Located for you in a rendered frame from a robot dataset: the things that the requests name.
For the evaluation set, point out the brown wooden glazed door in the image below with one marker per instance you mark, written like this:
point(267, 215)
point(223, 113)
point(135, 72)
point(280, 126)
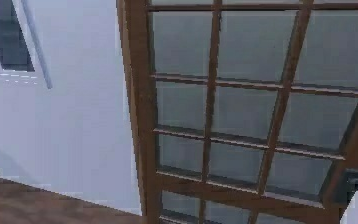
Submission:
point(143, 110)

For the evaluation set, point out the white framed window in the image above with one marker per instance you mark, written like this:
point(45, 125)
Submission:
point(7, 40)

